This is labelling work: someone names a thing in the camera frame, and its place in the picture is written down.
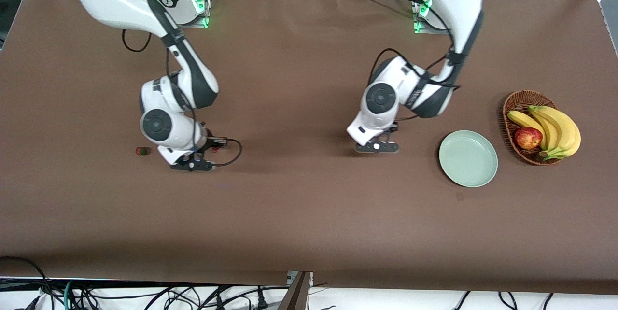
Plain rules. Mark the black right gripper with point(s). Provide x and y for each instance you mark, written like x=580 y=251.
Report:
x=210 y=142

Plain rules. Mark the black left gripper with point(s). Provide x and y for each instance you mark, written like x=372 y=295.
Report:
x=392 y=129

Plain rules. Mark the red plastic strawberry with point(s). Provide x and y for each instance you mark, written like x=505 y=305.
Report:
x=141 y=150

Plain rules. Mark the pale green round plate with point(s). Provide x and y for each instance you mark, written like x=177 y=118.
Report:
x=468 y=158

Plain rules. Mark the brown table cover sheet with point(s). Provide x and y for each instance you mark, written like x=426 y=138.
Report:
x=289 y=223

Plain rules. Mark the brown wicker basket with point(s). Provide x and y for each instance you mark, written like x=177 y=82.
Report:
x=516 y=105

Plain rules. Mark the red apple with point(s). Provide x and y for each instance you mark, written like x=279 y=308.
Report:
x=527 y=138

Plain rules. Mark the dark angled support beam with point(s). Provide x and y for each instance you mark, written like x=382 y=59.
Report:
x=295 y=295

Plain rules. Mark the yellow banana bunch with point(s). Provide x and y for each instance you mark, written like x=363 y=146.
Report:
x=562 y=129

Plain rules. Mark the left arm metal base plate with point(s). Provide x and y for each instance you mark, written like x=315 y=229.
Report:
x=432 y=30

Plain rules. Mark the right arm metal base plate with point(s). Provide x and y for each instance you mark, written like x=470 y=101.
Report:
x=200 y=20

